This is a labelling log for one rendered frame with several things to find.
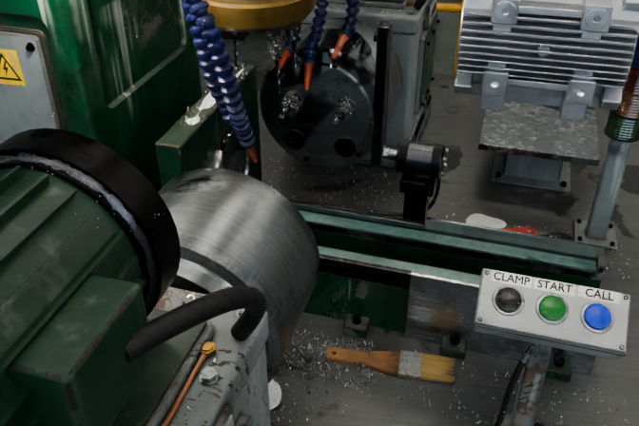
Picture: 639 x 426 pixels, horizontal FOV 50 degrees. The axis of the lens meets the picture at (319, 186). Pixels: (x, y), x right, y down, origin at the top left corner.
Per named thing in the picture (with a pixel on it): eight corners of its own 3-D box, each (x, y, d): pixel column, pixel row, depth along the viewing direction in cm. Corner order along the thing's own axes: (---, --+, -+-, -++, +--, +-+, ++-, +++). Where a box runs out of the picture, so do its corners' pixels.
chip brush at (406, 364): (323, 366, 107) (323, 363, 107) (329, 343, 112) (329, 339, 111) (455, 385, 104) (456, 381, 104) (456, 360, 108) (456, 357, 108)
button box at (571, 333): (472, 331, 86) (473, 322, 81) (480, 277, 88) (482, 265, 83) (617, 360, 82) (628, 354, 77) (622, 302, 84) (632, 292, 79)
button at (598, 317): (580, 329, 80) (583, 325, 78) (583, 303, 81) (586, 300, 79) (608, 334, 79) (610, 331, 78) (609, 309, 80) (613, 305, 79)
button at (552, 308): (535, 319, 81) (537, 317, 79) (539, 296, 82) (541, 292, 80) (562, 325, 80) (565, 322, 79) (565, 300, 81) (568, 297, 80)
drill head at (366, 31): (245, 180, 132) (237, 58, 118) (309, 92, 165) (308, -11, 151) (373, 201, 126) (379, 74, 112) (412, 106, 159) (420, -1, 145)
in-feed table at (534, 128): (472, 190, 150) (478, 143, 143) (483, 133, 171) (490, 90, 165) (588, 208, 144) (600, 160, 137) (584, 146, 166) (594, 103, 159)
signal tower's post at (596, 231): (573, 243, 134) (626, 39, 111) (572, 221, 140) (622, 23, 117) (616, 251, 132) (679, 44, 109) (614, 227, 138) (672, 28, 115)
